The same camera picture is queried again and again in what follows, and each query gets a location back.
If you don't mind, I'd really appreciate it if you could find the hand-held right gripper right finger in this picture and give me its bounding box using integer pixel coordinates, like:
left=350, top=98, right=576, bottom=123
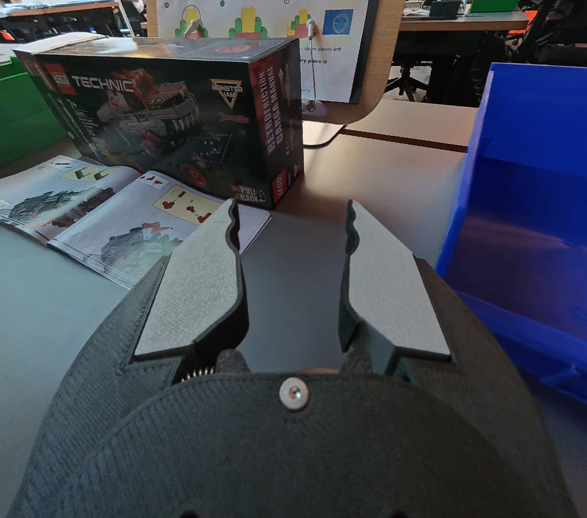
left=338, top=199, right=453, bottom=375

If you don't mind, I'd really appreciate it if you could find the open instruction booklet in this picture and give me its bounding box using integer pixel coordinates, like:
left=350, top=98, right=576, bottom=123
left=0, top=154, right=272, bottom=290

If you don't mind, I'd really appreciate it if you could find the green plastic bin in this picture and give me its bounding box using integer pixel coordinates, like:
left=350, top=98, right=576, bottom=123
left=0, top=54, right=70, bottom=168

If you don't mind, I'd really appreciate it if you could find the instruction poster on board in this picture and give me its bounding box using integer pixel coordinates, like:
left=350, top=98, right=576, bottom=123
left=143, top=0, right=410, bottom=148

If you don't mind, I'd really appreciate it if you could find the black office chair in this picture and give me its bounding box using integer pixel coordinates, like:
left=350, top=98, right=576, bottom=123
left=386, top=61, right=432, bottom=102

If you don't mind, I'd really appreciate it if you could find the blue plastic bin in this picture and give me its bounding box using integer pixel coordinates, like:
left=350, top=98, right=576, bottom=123
left=435, top=62, right=587, bottom=405

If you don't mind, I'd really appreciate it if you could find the wooden background desk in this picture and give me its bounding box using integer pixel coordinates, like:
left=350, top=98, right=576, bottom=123
left=0, top=0, right=135, bottom=42
left=398, top=8, right=530, bottom=33

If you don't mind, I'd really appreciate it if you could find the thin hanging wire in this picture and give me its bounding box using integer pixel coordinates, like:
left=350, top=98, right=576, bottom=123
left=302, top=37, right=323, bottom=116

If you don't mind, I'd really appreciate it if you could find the dark printed toy set box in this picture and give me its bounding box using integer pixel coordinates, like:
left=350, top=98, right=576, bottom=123
left=12, top=37, right=306, bottom=211

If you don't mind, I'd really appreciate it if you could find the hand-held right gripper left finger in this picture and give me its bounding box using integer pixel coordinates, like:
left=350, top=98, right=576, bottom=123
left=132, top=199, right=251, bottom=360

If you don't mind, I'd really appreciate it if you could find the pale cardboard sheet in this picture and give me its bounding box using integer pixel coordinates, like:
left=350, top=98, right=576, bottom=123
left=21, top=32, right=112, bottom=55

